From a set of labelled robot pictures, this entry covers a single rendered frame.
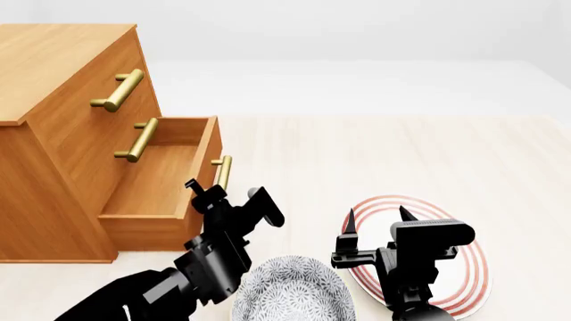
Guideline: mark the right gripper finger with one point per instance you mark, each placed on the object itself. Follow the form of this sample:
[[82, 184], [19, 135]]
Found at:
[[407, 214], [350, 230]]

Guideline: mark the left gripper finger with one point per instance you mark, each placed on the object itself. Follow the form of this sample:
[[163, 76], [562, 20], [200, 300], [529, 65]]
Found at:
[[217, 192], [195, 186]]

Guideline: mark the wooden three-drawer cabinet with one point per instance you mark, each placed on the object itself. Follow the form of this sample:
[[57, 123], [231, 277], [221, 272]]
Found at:
[[35, 187]]

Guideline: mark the white plate with red rings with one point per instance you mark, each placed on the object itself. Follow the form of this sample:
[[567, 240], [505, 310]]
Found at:
[[466, 271]]

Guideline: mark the grey floral patterned bowl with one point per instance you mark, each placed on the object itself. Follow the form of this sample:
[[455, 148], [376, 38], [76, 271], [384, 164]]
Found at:
[[294, 291]]

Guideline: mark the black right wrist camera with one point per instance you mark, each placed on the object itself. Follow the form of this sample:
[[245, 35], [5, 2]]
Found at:
[[437, 234]]

